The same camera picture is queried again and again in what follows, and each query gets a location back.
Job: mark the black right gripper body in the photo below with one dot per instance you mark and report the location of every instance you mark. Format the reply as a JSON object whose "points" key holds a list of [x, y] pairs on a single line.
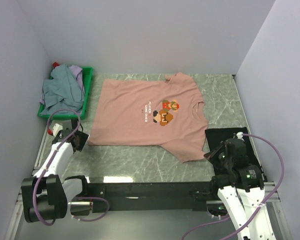
{"points": [[224, 160]]}

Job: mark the pink printed t-shirt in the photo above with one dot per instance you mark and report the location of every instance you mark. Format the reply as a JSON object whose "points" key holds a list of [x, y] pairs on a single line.
{"points": [[166, 113]]}

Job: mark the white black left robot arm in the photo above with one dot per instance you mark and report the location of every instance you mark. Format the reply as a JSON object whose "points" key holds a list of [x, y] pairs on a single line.
{"points": [[45, 196]]}

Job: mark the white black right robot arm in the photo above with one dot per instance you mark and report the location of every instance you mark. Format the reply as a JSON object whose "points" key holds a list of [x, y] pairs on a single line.
{"points": [[242, 190]]}

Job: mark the grey-blue t-shirt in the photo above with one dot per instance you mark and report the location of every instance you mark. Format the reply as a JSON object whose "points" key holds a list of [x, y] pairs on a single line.
{"points": [[60, 87]]}

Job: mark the black base beam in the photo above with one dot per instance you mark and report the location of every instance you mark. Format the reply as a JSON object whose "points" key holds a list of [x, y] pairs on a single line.
{"points": [[150, 196]]}

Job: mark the green plastic bin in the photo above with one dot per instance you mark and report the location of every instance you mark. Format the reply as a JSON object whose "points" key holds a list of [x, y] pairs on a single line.
{"points": [[66, 91]]}

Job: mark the red garment in bin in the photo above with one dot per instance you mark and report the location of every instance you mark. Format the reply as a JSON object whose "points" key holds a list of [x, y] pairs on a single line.
{"points": [[55, 64]]}

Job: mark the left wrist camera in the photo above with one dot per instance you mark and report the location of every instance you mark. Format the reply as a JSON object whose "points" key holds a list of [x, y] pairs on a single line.
{"points": [[53, 131]]}

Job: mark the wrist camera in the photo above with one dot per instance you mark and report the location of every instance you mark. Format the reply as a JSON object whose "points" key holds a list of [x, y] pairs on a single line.
{"points": [[240, 135], [53, 131]]}

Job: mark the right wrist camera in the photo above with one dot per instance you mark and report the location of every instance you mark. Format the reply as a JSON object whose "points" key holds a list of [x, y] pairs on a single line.
{"points": [[240, 135]]}

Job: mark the aluminium frame rail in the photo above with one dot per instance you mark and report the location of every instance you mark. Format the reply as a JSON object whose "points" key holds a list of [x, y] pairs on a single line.
{"points": [[214, 136]]}

